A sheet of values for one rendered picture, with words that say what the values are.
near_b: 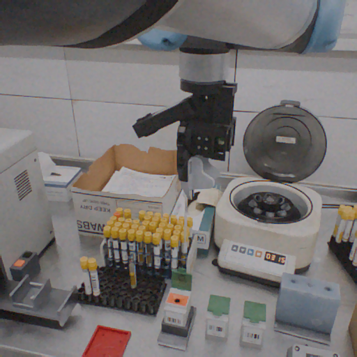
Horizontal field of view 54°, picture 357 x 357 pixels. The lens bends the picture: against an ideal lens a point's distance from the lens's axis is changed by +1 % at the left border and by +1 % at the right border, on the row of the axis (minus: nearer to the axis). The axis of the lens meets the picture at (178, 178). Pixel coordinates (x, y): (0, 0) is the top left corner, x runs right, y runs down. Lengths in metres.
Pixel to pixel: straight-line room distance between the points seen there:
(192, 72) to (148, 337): 0.48
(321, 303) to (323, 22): 0.49
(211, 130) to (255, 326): 0.35
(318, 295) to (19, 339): 0.55
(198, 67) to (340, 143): 0.68
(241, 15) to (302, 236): 0.66
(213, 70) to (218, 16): 0.36
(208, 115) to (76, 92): 0.71
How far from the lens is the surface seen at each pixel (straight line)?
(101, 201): 0.89
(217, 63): 0.53
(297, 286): 0.71
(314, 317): 0.74
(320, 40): 0.39
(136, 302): 0.75
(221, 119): 0.55
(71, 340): 0.75
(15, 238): 0.86
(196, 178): 0.60
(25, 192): 0.86
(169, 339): 0.71
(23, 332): 0.79
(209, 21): 0.17
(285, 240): 0.81
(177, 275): 0.68
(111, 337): 0.74
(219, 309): 0.69
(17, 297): 0.79
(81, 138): 1.26
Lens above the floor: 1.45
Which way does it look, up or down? 28 degrees down
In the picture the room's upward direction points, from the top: straight up
